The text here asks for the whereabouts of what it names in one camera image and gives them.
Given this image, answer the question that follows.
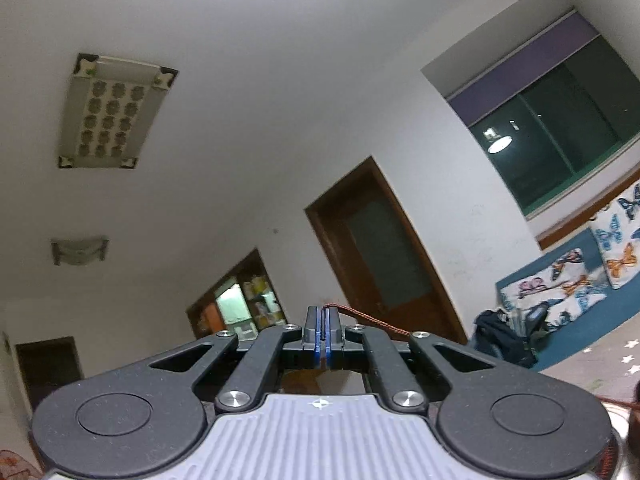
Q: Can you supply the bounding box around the blue sofa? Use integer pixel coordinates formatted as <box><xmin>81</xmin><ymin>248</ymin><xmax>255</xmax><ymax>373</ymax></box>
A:
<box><xmin>495</xmin><ymin>180</ymin><xmax>640</xmax><ymax>372</ymax></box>

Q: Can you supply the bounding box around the brown wooden door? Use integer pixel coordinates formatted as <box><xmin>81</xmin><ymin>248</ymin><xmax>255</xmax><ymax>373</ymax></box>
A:
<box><xmin>304</xmin><ymin>156</ymin><xmax>468</xmax><ymax>346</ymax></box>

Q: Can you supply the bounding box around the dark doorway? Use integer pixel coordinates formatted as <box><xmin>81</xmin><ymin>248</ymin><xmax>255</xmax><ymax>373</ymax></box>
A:
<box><xmin>14</xmin><ymin>336</ymin><xmax>84</xmax><ymax>411</ymax></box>

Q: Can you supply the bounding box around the purple window blind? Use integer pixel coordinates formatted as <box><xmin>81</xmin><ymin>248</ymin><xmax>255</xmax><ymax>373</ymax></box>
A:
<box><xmin>446</xmin><ymin>12</ymin><xmax>602</xmax><ymax>129</ymax></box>

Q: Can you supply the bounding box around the large rectangular ceiling light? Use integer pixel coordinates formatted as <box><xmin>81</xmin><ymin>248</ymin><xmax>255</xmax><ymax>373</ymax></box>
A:
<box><xmin>56</xmin><ymin>52</ymin><xmax>179</xmax><ymax>171</ymax></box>

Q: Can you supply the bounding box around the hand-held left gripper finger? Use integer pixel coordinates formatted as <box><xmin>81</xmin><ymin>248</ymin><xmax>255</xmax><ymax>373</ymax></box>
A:
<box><xmin>325</xmin><ymin>307</ymin><xmax>497</xmax><ymax>412</ymax></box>
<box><xmin>148</xmin><ymin>306</ymin><xmax>324</xmax><ymax>413</ymax></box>

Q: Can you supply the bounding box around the green framed window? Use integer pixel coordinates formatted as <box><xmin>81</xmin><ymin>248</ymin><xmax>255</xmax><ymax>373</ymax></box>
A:
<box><xmin>447</xmin><ymin>35</ymin><xmax>640</xmax><ymax>217</ymax></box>

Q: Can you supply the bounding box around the dark blue backpack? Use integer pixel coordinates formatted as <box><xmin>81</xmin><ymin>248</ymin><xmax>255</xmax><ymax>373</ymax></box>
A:
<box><xmin>472</xmin><ymin>302</ymin><xmax>548</xmax><ymax>368</ymax></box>

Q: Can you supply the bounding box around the wooden display shelf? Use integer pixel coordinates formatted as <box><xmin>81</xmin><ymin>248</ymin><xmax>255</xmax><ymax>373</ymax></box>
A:
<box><xmin>186</xmin><ymin>248</ymin><xmax>289</xmax><ymax>341</ymax></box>

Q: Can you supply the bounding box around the butterfly print pillow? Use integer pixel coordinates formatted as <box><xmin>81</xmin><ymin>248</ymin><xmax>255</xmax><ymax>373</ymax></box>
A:
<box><xmin>589</xmin><ymin>182</ymin><xmax>640</xmax><ymax>290</ymax></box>
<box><xmin>500</xmin><ymin>247</ymin><xmax>609</xmax><ymax>332</ymax></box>

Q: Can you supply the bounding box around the brown braided shoelace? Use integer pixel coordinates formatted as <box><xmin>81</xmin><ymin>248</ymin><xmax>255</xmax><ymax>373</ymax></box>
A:
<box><xmin>320</xmin><ymin>302</ymin><xmax>640</xmax><ymax>480</ymax></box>

